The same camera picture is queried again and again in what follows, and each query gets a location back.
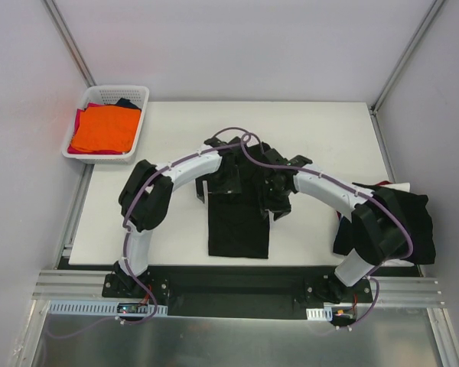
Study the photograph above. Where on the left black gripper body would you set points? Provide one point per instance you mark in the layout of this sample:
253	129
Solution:
217	187

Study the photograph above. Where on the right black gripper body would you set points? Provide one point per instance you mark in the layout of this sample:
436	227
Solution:
277	202

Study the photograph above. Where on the black t shirt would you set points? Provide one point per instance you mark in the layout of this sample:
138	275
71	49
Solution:
420	229
238	228

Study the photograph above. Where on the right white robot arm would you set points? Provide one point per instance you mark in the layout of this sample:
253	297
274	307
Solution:
309	179

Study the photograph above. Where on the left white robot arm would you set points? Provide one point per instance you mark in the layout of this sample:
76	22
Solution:
144	202

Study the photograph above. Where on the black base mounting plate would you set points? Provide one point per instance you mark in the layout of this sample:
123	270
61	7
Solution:
278	293

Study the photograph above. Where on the orange t shirt in basket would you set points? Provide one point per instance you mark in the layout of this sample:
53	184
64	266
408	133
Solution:
117	128

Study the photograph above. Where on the navy t shirt in basket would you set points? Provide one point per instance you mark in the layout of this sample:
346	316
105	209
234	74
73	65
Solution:
126	104

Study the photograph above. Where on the right white cable duct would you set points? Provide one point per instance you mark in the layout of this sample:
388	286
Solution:
319	314

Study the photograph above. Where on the white cable duct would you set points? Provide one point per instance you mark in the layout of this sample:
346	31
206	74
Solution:
319	314
105	308

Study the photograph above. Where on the left white cable duct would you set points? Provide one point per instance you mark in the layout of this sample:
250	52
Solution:
105	308

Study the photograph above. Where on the left aluminium corner post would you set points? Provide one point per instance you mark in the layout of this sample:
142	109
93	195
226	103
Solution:
59	22

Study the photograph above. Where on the aluminium corner post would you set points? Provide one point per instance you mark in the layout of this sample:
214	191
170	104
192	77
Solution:
411	47
59	22

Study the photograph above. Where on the right aluminium corner post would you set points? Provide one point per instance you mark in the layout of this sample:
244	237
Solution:
411	47

